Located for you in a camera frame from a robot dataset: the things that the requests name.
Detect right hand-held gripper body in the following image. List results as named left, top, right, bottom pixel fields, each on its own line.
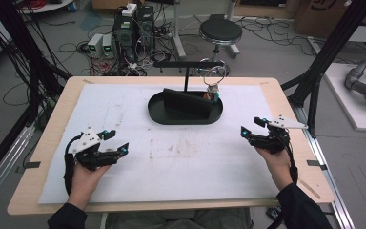
left=249, top=114, right=309, bottom=156

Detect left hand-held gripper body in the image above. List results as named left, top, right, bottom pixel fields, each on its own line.
left=68, top=126, right=122, bottom=172

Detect key ring with coloured tags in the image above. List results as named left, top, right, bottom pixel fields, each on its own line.
left=202, top=65, right=228, bottom=104

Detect black key rack with tray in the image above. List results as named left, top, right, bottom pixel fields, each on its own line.
left=147, top=60, right=225, bottom=126

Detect black wallet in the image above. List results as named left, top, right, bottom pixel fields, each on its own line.
left=162, top=88, right=214, bottom=120

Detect person's left hand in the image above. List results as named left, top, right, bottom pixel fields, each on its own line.
left=68, top=163, right=112, bottom=205

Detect person's right hand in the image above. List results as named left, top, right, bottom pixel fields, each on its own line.
left=255, top=147, right=295, bottom=191

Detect white foam mat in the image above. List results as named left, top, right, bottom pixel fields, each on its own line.
left=37, top=83, right=284, bottom=205

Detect small black floor device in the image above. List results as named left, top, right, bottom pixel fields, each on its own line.
left=265, top=205, right=285, bottom=222

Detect white platform board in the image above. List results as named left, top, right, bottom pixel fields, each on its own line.
left=323, top=62, right=366, bottom=133

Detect white power supply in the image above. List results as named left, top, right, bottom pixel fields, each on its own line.
left=102, top=33, right=116, bottom=59
left=87, top=32, right=105, bottom=59

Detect person's grey pants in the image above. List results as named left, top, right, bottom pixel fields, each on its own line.
left=103, top=208, right=252, bottom=229

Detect black round stool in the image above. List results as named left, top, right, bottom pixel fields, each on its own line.
left=198, top=13, right=244, bottom=77

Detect black computer tower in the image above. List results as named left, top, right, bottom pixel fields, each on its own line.
left=112, top=5, right=156, bottom=63

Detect white stand leg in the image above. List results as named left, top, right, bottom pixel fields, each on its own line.
left=171, top=0, right=188, bottom=59

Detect cardboard box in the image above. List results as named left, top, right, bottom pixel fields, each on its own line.
left=294, top=0, right=366, bottom=41

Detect white power strip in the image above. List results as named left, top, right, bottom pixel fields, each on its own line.
left=121, top=3, right=138, bottom=17

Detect white round table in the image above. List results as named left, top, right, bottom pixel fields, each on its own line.
left=18, top=0, right=75, bottom=14

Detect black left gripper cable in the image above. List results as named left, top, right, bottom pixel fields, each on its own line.
left=63, top=133, right=84, bottom=197

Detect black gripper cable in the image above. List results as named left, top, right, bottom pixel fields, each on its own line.
left=63, top=133, right=84, bottom=197
left=284, top=137, right=299, bottom=185

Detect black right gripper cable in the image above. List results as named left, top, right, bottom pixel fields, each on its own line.
left=284, top=137, right=299, bottom=185

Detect aluminium rail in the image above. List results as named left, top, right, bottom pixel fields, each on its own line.
left=292, top=104, right=356, bottom=229
left=0, top=123, right=36, bottom=213

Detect black frame post with cables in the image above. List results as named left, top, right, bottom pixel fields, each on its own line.
left=0, top=0, right=72, bottom=128

